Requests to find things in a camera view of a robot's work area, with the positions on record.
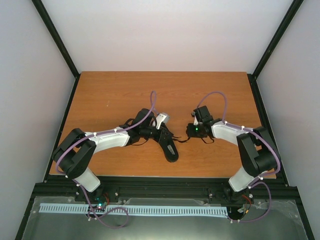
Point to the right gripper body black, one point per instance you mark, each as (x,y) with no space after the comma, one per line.
(195,133)

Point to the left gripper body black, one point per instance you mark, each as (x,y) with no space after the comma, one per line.
(144,132)

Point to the black canvas shoe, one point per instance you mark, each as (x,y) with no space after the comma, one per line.
(169,149)

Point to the black shoelace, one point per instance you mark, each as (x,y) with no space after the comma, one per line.
(180,140)

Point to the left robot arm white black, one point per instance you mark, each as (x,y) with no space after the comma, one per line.
(75,152)

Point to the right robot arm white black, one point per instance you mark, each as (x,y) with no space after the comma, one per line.
(257,151)

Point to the right wiring connector bundle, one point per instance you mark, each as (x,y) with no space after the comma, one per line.
(246,206)

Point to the left controller board with leds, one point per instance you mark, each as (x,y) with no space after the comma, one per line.
(99,202)

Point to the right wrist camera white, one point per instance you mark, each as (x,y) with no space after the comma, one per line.
(195,120)

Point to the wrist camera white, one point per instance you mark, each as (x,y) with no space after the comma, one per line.
(162,118)
(195,120)

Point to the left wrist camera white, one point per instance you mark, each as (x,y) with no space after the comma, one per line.
(162,118)

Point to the black aluminium frame base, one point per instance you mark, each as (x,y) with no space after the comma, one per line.
(287,219)

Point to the light blue cable duct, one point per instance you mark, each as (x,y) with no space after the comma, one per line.
(140,210)

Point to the right black frame post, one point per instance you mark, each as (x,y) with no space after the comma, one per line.
(281,29)

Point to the black frame post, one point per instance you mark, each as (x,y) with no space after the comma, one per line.
(281,29)
(50,26)

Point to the left black frame post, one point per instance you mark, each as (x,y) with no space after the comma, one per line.
(50,26)

